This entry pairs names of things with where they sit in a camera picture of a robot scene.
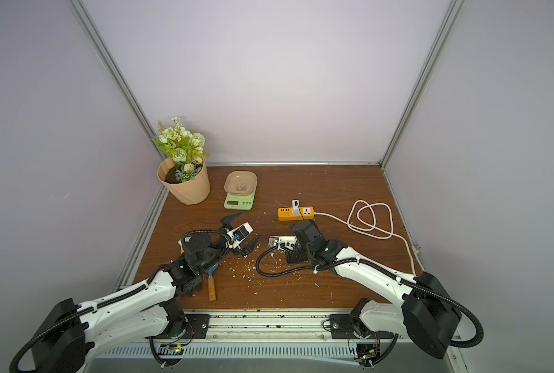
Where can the beige flower pot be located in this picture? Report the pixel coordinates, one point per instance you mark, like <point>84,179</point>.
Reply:
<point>191,192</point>

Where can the beige panda bowl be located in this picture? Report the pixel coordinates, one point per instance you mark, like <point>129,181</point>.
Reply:
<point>241,183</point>

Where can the aluminium mounting rail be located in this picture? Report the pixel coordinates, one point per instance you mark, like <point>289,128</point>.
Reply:
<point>267,326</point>

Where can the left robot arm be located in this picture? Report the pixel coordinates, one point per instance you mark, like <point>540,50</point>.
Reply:
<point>74,333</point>

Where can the green electronic scale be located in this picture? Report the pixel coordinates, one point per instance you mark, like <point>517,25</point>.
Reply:
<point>239,202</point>

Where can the green white artificial flowers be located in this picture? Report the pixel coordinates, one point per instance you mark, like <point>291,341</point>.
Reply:
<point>185,148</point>

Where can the blue garden fork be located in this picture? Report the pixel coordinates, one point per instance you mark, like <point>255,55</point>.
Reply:
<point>211,282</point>

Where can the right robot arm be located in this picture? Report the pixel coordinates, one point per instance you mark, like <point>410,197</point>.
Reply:
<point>421,308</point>

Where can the white usb charger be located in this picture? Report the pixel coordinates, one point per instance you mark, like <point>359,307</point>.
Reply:
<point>296,208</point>

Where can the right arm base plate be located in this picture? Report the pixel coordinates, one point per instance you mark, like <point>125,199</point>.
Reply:
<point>343,326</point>

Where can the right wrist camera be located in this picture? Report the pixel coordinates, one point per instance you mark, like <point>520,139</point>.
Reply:
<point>287,243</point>

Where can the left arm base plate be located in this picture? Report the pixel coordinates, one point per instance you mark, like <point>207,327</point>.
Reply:
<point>194,326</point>

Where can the yellow black garden glove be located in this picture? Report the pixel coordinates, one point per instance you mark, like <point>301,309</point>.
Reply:
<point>181,245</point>

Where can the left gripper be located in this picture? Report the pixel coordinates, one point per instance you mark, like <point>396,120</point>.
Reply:
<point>226,221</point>

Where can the orange power strip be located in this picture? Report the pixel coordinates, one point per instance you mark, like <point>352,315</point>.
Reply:
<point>289,214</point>

